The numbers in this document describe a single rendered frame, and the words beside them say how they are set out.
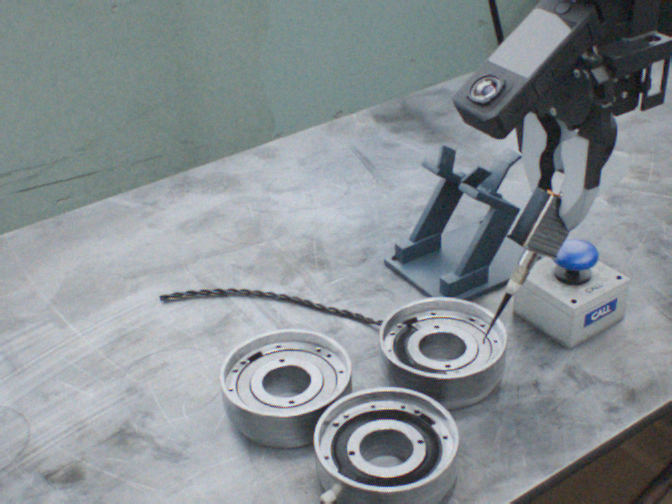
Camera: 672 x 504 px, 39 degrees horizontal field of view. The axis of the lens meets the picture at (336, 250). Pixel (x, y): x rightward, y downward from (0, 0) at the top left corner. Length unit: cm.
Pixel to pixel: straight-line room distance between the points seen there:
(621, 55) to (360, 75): 207
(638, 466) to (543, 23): 57
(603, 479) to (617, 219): 28
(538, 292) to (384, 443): 21
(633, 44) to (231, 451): 43
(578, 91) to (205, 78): 184
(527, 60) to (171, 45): 179
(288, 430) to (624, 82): 36
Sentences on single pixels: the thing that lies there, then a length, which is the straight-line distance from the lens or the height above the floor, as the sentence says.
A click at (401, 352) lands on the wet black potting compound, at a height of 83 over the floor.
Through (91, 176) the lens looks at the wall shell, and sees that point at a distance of 244.
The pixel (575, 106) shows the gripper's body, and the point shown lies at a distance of 72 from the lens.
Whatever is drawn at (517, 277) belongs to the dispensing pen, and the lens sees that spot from 79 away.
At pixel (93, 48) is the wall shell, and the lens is 233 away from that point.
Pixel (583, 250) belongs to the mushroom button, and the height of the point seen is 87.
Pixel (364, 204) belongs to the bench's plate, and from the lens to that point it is 105.
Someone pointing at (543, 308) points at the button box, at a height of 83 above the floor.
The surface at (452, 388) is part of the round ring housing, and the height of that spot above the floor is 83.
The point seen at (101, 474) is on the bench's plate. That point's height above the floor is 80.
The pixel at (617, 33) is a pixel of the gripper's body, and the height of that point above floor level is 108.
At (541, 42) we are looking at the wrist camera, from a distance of 69.
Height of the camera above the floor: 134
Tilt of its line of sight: 33 degrees down
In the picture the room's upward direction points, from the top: 3 degrees counter-clockwise
